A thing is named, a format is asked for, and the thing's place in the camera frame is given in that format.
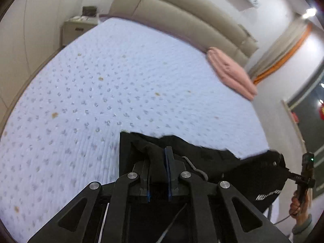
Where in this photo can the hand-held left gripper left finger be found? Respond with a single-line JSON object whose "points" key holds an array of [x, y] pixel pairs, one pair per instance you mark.
{"points": [[144, 179]]}

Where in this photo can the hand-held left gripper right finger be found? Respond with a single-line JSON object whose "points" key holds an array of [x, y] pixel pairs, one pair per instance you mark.
{"points": [[169, 172]]}

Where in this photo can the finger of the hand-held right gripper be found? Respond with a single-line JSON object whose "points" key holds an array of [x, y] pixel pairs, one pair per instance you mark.
{"points": [[293, 175]]}

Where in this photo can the black hooded jacket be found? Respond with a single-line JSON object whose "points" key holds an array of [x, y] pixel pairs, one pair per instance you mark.
{"points": [[215, 164]]}

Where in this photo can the person's right forearm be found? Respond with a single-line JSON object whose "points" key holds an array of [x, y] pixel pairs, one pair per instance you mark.
{"points": [[302, 225]]}

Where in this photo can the person's right hand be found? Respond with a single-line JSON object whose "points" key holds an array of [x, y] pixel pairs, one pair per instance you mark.
{"points": [[297, 207]]}

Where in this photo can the window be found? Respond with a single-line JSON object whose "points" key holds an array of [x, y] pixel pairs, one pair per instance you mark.
{"points": [[311, 121]]}

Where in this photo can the red item on windowsill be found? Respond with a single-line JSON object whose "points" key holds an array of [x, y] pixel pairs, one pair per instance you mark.
{"points": [[295, 117]]}

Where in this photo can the red window decoration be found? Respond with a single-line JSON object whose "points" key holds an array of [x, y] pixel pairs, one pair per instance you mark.
{"points": [[321, 110]]}

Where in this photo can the bed with lavender patterned sheet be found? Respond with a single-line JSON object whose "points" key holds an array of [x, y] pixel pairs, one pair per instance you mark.
{"points": [[101, 93]]}

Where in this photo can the folded pink blanket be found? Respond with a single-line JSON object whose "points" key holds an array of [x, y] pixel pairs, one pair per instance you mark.
{"points": [[232, 76]]}

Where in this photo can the orange and beige curtain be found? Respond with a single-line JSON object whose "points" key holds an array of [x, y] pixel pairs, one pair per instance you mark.
{"points": [[283, 53]]}

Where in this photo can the beige padded headboard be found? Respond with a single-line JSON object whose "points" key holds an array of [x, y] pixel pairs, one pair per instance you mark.
{"points": [[182, 17]]}

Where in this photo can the ceiling light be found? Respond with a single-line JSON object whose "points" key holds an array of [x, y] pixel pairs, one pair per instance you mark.
{"points": [[310, 12]]}

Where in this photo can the beige nightstand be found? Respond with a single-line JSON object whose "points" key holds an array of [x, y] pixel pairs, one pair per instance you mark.
{"points": [[76, 30]]}

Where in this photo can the dark box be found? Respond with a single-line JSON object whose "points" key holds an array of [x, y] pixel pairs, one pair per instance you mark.
{"points": [[89, 11]]}

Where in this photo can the white wardrobe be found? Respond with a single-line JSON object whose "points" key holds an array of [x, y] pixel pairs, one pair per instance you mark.
{"points": [[38, 30]]}

